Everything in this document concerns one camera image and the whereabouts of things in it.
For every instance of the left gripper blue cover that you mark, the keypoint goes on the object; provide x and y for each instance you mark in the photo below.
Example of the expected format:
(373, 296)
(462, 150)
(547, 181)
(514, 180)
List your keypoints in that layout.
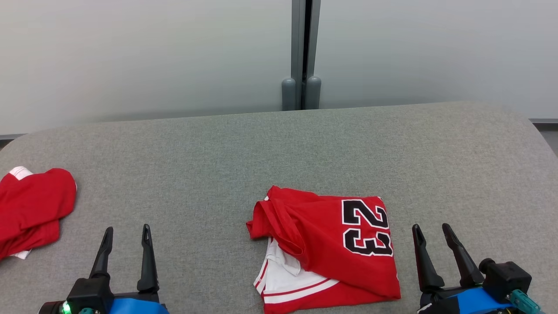
(135, 306)

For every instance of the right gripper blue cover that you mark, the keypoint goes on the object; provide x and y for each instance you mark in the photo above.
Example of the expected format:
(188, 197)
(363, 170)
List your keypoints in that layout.
(462, 303)

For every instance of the red basketball shorts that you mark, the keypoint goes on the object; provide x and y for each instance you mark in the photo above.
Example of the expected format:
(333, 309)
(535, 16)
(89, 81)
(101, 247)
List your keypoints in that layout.
(35, 205)

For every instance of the red basketball jersey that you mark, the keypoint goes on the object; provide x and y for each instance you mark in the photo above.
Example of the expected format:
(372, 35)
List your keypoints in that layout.
(331, 244)

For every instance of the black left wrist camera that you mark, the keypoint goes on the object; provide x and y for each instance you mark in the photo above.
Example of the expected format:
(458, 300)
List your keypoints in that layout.
(89, 292)

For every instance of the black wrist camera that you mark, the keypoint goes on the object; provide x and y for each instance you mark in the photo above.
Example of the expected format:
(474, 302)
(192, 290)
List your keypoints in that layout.
(89, 292)
(505, 279)

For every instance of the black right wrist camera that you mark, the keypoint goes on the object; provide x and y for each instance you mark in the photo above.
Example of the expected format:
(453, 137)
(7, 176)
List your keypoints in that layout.
(505, 279)

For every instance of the grey floor rail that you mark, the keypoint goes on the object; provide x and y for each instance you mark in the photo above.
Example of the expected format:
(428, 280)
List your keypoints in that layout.
(545, 121)
(13, 137)

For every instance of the grey partition post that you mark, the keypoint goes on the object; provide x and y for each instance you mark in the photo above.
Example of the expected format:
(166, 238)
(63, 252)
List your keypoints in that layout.
(298, 43)

